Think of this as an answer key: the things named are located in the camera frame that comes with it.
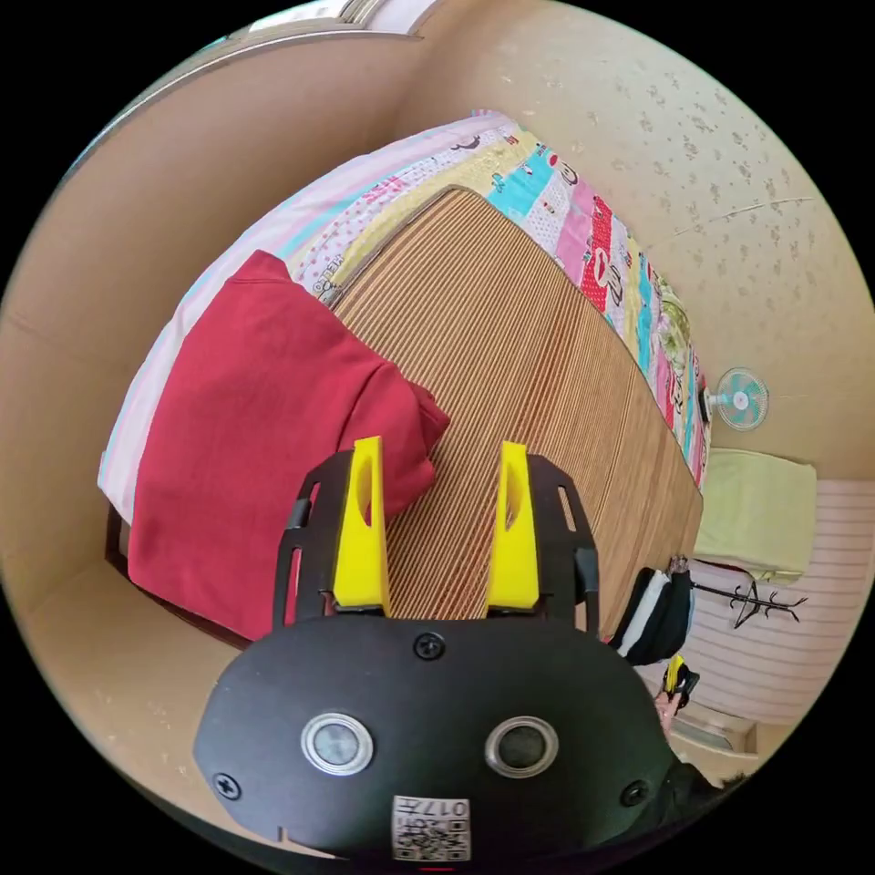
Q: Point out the person's body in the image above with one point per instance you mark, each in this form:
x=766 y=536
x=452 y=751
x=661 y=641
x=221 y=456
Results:
x=704 y=786

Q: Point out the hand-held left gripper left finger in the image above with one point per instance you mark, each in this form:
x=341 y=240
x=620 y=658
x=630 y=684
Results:
x=360 y=547

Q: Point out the bed with woven mat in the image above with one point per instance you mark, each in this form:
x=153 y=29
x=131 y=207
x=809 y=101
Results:
x=492 y=355

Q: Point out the red long sleeve shirt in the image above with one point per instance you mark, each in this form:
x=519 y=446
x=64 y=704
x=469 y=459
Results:
x=260 y=437

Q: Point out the light green folded blanket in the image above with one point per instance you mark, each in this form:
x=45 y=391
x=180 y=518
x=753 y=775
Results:
x=755 y=513

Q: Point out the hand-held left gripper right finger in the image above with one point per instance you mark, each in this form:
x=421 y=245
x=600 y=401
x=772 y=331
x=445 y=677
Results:
x=514 y=554

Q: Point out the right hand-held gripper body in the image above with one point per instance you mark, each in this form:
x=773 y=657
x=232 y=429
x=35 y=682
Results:
x=689 y=682

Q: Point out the small white and teal fan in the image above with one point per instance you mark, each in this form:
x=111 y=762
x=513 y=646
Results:
x=740 y=400

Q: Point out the person's right hand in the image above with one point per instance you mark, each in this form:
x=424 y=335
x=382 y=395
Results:
x=665 y=707

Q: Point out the black coat rack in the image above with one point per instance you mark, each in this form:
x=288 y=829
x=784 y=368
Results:
x=752 y=601

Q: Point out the pile of clothes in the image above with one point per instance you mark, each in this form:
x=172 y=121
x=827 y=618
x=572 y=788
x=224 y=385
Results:
x=655 y=618

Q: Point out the pink striped cloth wardrobe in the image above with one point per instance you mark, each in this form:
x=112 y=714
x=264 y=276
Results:
x=827 y=615

